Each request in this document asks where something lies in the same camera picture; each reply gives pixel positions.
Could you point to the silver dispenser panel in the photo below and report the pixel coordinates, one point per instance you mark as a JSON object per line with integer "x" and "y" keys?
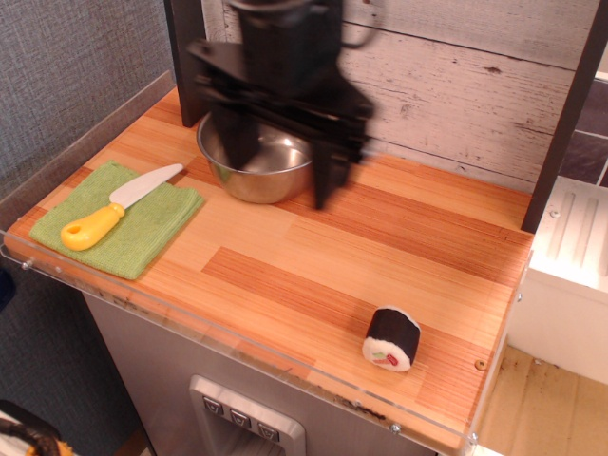
{"x": 233, "y": 424}

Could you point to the dark left post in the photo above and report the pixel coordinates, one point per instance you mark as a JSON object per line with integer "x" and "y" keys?
{"x": 185, "y": 25}

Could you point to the green cloth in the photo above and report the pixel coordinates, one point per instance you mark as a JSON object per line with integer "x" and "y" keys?
{"x": 140, "y": 235}

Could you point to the yellow handled toy knife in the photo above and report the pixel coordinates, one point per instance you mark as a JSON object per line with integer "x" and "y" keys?
{"x": 84, "y": 233}

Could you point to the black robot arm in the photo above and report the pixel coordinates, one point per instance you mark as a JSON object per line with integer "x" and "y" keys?
{"x": 284, "y": 75}

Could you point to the clear acrylic edge guard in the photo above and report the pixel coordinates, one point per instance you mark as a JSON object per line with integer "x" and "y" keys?
{"x": 298, "y": 308}

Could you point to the dark post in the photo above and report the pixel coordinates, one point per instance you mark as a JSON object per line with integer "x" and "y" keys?
{"x": 584, "y": 76}
{"x": 185, "y": 25}

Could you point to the stainless steel bowl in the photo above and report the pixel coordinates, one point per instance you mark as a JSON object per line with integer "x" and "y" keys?
{"x": 281, "y": 170}

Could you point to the yellow object bottom left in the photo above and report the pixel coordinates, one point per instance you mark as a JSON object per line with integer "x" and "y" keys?
{"x": 50, "y": 448}

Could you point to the dark right post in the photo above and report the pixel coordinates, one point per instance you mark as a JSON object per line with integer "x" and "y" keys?
{"x": 584, "y": 76}

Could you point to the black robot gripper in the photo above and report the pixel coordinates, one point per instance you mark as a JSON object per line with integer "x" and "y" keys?
{"x": 284, "y": 72}

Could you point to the white toy sink unit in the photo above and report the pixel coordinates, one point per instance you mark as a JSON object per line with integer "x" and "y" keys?
{"x": 560, "y": 315}

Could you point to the plush sushi roll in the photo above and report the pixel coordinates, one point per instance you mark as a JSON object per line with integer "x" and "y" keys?
{"x": 392, "y": 339}

